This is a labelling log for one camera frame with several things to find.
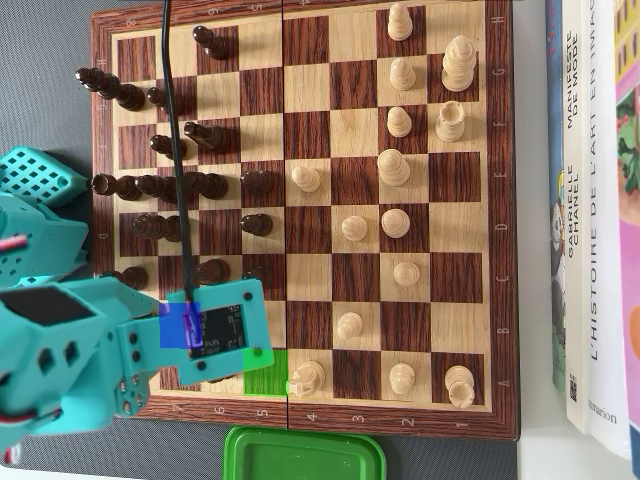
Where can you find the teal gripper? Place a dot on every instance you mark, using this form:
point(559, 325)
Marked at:
point(131, 395)

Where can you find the dark wooden chess pawn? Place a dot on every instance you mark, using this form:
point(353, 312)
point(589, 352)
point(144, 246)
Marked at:
point(255, 275)
point(257, 182)
point(156, 96)
point(162, 145)
point(212, 44)
point(257, 225)

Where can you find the light wooden chess knight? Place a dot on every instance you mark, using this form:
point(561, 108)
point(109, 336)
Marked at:
point(307, 376)

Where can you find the light wooden chess pawn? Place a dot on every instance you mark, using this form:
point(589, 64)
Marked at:
point(348, 325)
point(406, 274)
point(402, 377)
point(354, 228)
point(399, 25)
point(402, 75)
point(306, 179)
point(398, 122)

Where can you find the wooden chess board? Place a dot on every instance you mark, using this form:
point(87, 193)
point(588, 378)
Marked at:
point(355, 130)

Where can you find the light wooden chess rook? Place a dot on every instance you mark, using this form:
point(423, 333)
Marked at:
point(459, 385)
point(450, 122)

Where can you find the green plastic tray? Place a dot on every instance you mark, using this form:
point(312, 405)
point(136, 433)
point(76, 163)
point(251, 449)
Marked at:
point(305, 457)

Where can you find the white pawn centre right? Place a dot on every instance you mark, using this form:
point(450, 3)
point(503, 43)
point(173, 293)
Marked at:
point(395, 222)

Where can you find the white Gabrielle Chanel book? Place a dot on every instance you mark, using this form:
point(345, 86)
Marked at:
point(575, 250)

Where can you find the light blue illustrated book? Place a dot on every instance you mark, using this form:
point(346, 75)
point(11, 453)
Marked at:
point(555, 150)

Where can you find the white art history book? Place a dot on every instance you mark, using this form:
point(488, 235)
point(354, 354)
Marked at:
point(602, 150)

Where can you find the teal camera mount with board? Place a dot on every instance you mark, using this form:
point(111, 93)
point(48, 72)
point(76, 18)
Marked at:
point(220, 330)

